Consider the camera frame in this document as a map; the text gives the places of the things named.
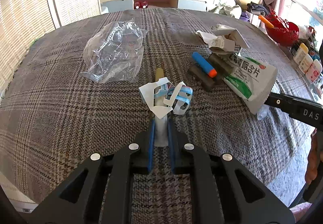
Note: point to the white bottle red label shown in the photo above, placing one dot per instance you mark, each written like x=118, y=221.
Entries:
x=314, y=71

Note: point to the dark brown cylinder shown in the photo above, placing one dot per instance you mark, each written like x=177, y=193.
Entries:
x=201, y=77
x=223, y=69

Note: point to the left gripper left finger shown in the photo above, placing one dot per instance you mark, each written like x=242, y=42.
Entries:
x=134, y=158

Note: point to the person's right hand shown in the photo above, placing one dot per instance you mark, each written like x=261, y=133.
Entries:
x=313, y=159

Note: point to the grey plaid tablecloth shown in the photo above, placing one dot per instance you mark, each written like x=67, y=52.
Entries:
x=52, y=118

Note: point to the white blue torn packaging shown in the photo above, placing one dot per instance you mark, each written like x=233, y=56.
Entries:
x=163, y=99

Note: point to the white green medicine pouch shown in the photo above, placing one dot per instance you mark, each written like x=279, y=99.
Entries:
x=251, y=80

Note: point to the blue orange foam dart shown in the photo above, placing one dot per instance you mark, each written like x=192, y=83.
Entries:
x=204, y=64

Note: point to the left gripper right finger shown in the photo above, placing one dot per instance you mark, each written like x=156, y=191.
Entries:
x=188, y=158

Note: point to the crumpled white carton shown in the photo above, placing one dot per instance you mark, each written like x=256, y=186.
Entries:
x=223, y=40

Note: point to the orange pen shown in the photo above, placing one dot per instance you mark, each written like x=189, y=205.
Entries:
x=265, y=21

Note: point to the white bottle yellow cap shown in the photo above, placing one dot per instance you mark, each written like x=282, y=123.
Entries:
x=300, y=54

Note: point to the clear plastic bag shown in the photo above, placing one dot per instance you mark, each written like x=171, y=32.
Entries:
x=115, y=53

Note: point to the red bowl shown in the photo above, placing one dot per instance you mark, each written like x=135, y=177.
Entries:
x=284, y=32

